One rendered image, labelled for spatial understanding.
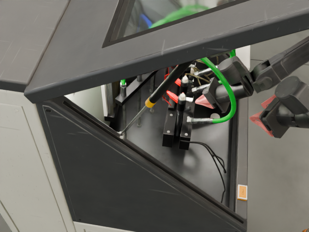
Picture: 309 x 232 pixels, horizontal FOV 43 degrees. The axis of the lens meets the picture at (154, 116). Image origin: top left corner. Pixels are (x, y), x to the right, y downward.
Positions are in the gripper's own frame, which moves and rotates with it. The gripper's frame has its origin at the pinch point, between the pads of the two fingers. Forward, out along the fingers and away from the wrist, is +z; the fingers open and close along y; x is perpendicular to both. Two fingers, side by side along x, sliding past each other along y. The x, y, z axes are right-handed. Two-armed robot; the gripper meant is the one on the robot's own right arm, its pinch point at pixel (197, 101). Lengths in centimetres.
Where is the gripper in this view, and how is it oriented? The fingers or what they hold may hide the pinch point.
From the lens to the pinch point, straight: 129.7
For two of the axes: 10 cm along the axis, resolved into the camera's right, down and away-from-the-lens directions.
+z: -6.9, 1.9, 7.0
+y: -6.0, -6.8, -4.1
